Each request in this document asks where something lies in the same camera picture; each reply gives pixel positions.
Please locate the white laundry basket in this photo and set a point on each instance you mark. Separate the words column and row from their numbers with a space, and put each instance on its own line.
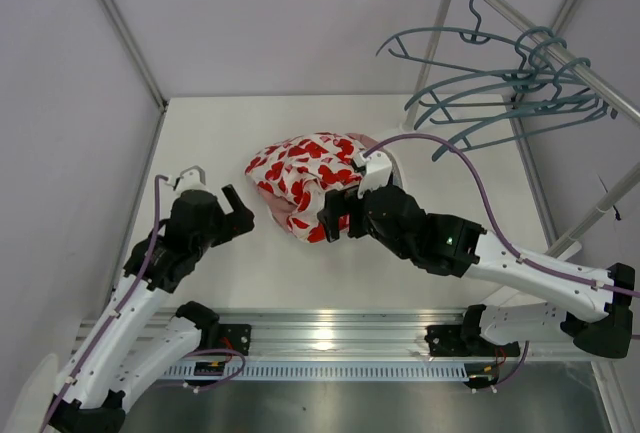
column 397, row 176

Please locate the white slotted cable duct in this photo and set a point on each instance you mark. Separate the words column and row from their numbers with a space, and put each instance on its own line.
column 324, row 371

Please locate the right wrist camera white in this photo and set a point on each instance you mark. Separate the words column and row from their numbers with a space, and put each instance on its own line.
column 375, row 170

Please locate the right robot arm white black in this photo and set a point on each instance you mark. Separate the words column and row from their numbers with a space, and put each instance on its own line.
column 588, row 307

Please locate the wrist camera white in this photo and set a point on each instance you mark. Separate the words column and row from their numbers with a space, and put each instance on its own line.
column 192, row 178
column 375, row 170

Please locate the teal hanger nearest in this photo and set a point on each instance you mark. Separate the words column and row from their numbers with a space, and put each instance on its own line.
column 544, row 98

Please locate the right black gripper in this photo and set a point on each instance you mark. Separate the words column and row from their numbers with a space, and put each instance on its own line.
column 353, row 214

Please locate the red poppy print skirt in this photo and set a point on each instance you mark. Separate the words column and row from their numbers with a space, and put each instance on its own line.
column 300, row 178

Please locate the teal hanger far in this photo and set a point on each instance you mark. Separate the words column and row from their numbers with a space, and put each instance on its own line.
column 475, row 37

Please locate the metal clothes rack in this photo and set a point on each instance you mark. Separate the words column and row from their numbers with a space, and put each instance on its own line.
column 552, row 47

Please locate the aluminium frame post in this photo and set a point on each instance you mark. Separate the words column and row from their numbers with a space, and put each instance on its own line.
column 534, row 181
column 132, row 49

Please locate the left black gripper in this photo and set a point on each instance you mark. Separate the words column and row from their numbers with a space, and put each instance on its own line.
column 220, row 223

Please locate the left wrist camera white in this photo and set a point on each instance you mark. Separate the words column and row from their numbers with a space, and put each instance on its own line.
column 192, row 178

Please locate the pink crumpled garment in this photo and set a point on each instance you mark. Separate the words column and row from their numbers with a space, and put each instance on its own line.
column 367, row 143

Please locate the aluminium mounting rail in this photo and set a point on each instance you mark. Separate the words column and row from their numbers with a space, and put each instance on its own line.
column 339, row 335

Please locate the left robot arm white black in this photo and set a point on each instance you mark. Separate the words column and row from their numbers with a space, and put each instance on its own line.
column 106, row 376

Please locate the right aluminium frame post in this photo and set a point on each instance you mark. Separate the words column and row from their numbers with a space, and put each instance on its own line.
column 534, row 181

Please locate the left aluminium frame post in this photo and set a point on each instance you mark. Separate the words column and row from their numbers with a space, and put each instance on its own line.
column 132, row 49

